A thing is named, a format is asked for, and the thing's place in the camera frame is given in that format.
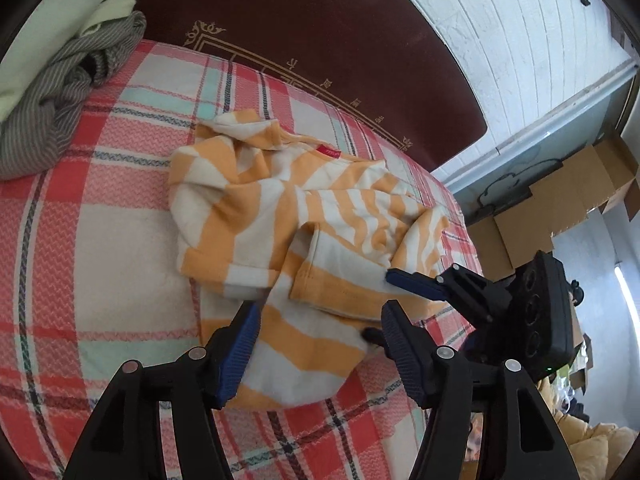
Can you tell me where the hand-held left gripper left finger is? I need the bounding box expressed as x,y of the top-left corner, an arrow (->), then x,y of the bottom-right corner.
62,300 -> 263,480

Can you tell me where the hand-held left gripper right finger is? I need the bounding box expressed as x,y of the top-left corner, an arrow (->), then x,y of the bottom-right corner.
380,299 -> 576,480

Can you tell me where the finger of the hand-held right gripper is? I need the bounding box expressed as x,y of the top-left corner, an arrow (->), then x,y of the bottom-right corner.
386,262 -> 512,325
362,327 -> 388,351

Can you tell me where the orange white striped shirt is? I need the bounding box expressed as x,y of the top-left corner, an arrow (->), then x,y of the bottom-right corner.
167,110 -> 451,408

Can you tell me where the cardboard box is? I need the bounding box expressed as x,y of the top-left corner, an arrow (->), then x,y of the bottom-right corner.
467,137 -> 640,281

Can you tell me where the yellow cloth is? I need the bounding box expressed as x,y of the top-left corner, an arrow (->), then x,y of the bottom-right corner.
537,375 -> 640,480

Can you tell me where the grey glass door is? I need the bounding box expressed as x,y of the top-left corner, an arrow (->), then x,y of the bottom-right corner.
446,60 -> 640,221

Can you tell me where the red plaid bed sheet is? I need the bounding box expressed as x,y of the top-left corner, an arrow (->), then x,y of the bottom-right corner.
0,40 -> 486,480

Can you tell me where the dark wooden headboard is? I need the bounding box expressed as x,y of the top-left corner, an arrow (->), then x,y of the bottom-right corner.
132,0 -> 489,173

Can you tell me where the grey striped cloth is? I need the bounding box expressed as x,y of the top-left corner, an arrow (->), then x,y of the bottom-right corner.
0,10 -> 148,181

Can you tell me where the light green cloth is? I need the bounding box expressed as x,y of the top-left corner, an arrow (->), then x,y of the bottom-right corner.
0,0 -> 148,123

